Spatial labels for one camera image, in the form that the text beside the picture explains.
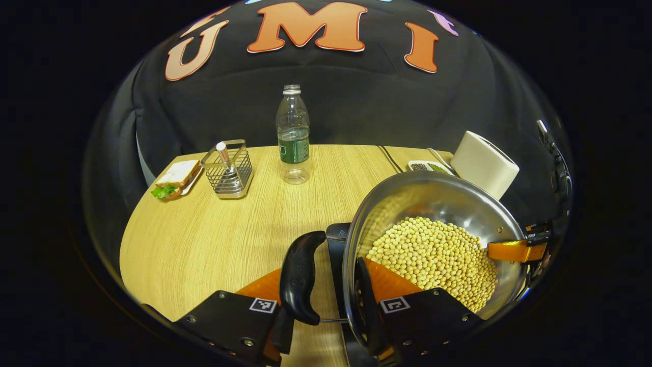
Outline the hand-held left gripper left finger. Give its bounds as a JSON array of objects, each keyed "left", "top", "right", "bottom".
[{"left": 176, "top": 268, "right": 296, "bottom": 367}]

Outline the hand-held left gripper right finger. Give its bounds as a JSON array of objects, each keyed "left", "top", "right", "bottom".
[{"left": 355, "top": 256, "right": 484, "bottom": 365}]

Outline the steel pot with black handle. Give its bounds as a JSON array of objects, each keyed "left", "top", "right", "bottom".
[{"left": 279, "top": 170, "right": 531, "bottom": 353}]

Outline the pile of soybeans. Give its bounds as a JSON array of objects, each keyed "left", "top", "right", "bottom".
[{"left": 365, "top": 216, "right": 499, "bottom": 313}]

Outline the white toaster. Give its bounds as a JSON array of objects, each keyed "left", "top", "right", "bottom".
[{"left": 450, "top": 130, "right": 521, "bottom": 201}]

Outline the white divided dish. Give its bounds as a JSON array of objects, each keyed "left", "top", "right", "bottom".
[{"left": 407, "top": 160, "right": 454, "bottom": 176}]

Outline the striped straw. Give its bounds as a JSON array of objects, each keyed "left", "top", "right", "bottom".
[{"left": 215, "top": 141, "right": 240, "bottom": 180}]

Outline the clear plastic water bottle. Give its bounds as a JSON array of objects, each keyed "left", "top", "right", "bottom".
[{"left": 275, "top": 84, "right": 311, "bottom": 185}]

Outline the sandwich with lettuce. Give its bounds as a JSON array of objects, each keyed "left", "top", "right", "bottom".
[{"left": 150, "top": 159, "right": 202, "bottom": 200}]

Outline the black backdrop cloth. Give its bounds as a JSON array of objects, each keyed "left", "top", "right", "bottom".
[{"left": 81, "top": 0, "right": 576, "bottom": 286}]

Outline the white toaster cable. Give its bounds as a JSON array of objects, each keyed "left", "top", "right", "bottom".
[{"left": 426, "top": 147, "right": 452, "bottom": 169}]

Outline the black power cable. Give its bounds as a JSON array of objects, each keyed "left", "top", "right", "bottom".
[{"left": 376, "top": 145, "right": 404, "bottom": 174}]

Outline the wire mesh holder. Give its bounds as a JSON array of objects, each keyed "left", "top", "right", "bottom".
[{"left": 200, "top": 139, "right": 254, "bottom": 200}]

